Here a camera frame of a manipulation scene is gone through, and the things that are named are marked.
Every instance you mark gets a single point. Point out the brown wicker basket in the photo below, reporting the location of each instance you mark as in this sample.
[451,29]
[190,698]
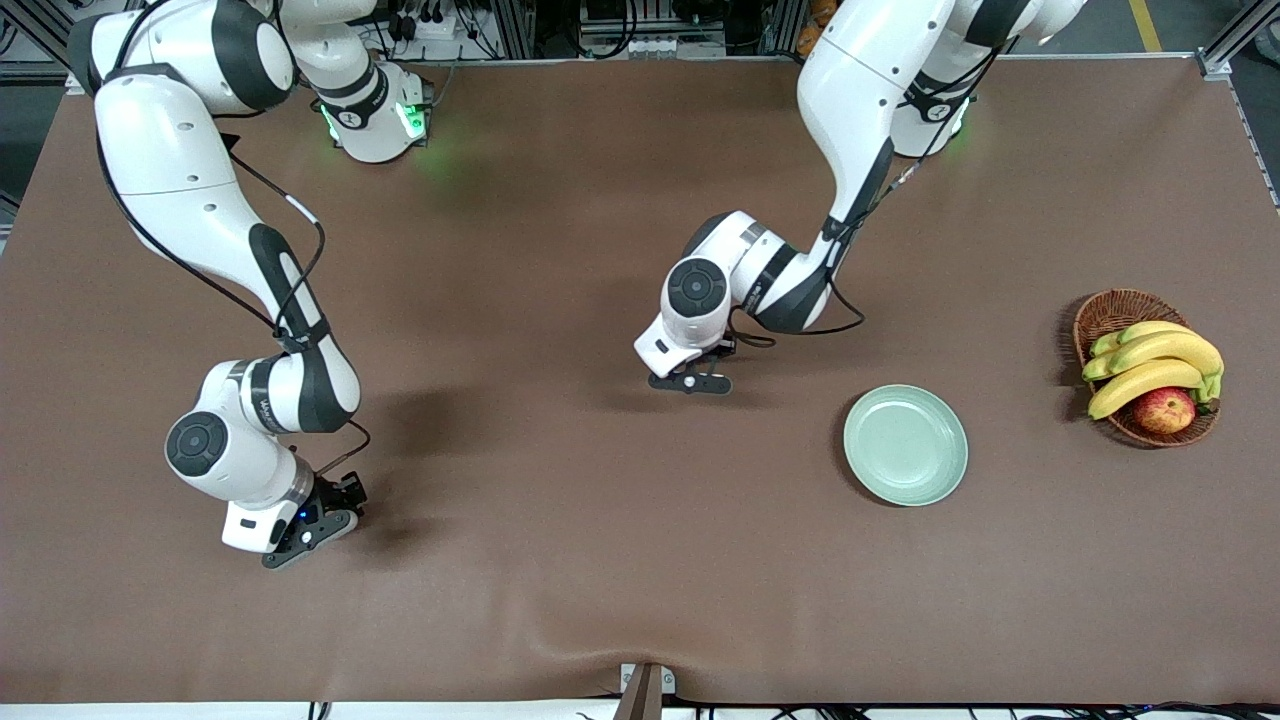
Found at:
[1120,310]

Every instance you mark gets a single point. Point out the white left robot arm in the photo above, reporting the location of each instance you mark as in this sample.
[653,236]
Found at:
[860,80]

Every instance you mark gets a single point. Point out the red yellow apple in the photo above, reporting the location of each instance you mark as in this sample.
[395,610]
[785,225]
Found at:
[1165,411]

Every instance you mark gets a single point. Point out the small yellow green banana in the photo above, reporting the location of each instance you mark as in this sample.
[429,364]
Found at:
[1150,329]

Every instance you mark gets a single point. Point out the bag of bread rolls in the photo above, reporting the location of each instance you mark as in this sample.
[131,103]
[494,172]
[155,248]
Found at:
[812,15]

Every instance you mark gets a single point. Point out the white connector block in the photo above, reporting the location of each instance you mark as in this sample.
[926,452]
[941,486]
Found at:
[655,46]

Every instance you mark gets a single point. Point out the thick yellow banana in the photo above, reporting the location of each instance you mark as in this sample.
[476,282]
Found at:
[1140,380]

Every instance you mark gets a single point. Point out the pale green round plate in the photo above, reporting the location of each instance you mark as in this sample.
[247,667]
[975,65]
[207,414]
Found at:
[905,445]

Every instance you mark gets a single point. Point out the brown table cloth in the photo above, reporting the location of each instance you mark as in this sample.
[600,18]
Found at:
[600,560]

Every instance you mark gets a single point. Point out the yellow banana bunch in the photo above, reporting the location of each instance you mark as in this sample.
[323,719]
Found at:
[1170,347]

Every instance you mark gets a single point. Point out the silver aluminium frame post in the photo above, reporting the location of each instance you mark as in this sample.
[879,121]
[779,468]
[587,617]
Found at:
[1218,66]

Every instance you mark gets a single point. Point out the white power strip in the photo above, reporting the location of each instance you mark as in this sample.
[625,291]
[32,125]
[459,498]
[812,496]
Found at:
[430,28]

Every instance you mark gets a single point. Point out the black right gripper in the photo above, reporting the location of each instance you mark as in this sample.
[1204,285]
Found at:
[331,494]

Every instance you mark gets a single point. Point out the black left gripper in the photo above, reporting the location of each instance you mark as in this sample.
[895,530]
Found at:
[722,349]

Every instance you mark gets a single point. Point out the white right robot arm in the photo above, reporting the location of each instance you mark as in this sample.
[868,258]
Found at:
[150,150]

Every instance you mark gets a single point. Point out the grey metal bracket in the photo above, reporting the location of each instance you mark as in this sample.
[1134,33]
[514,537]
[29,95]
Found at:
[643,695]

